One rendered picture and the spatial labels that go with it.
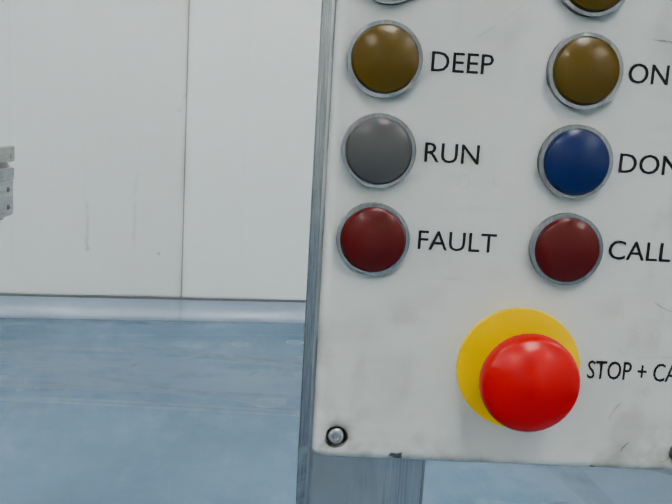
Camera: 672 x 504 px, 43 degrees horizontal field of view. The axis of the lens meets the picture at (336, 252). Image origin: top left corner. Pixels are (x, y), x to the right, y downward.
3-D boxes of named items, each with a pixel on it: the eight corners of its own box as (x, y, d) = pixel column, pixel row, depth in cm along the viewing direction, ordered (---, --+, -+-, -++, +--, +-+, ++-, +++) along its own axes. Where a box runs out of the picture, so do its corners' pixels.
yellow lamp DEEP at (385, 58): (418, 96, 33) (424, 24, 33) (348, 92, 33) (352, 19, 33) (416, 96, 34) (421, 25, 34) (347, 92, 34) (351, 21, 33)
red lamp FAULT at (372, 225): (405, 276, 34) (410, 209, 34) (337, 273, 34) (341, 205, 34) (403, 272, 35) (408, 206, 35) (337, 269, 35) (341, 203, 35)
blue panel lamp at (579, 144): (609, 199, 34) (617, 129, 34) (542, 195, 34) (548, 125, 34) (603, 196, 35) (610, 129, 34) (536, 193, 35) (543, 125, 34)
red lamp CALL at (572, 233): (600, 286, 35) (607, 219, 34) (533, 283, 35) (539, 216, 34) (593, 282, 36) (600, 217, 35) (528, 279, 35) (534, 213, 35)
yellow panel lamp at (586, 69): (620, 108, 34) (628, 36, 33) (551, 104, 33) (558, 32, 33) (613, 108, 34) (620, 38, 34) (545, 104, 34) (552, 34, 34)
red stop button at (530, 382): (580, 441, 34) (591, 343, 33) (479, 436, 33) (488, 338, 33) (549, 401, 38) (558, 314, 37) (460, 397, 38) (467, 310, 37)
